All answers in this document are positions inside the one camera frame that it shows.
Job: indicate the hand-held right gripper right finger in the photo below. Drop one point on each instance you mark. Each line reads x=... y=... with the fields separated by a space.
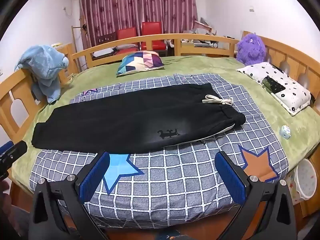
x=230 y=177

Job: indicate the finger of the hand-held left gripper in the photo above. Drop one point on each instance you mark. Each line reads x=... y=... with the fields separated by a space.
x=17 y=148
x=5 y=147

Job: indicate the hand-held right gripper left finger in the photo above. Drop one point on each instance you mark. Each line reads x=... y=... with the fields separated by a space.
x=95 y=172

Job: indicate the black pants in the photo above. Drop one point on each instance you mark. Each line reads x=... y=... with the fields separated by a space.
x=125 y=120

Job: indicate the grey checkered star quilt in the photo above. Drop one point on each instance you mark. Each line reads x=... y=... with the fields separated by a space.
x=175 y=180

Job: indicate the star printed white cloth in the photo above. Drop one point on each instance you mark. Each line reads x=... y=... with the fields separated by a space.
x=293 y=187

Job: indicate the small light blue toy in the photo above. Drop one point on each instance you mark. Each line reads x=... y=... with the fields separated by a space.
x=285 y=132

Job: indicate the blue plush elephant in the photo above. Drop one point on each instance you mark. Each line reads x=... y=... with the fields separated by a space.
x=47 y=65

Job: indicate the white flower print pillow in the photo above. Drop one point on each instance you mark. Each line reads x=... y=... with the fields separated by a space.
x=292 y=92

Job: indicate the green bed sheet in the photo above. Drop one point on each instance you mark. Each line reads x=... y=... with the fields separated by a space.
x=212 y=65

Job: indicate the colourful geometric pillow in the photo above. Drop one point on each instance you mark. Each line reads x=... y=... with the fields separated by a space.
x=140 y=62

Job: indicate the folded white clothes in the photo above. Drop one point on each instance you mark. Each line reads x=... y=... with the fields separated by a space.
x=102 y=52

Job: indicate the wooden clothes rack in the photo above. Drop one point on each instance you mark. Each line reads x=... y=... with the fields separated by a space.
x=74 y=37

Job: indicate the purple plush toy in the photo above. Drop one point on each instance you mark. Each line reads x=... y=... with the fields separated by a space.
x=250 y=50

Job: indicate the red chair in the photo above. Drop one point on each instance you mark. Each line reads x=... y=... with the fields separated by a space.
x=151 y=27
x=127 y=33

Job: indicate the pile of household clutter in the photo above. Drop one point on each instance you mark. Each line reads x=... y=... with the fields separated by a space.
x=205 y=27

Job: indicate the dark red patterned curtain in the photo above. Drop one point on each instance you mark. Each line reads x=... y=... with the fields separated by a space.
x=137 y=2

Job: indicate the wooden bed frame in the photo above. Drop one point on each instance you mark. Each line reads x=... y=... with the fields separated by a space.
x=150 y=40

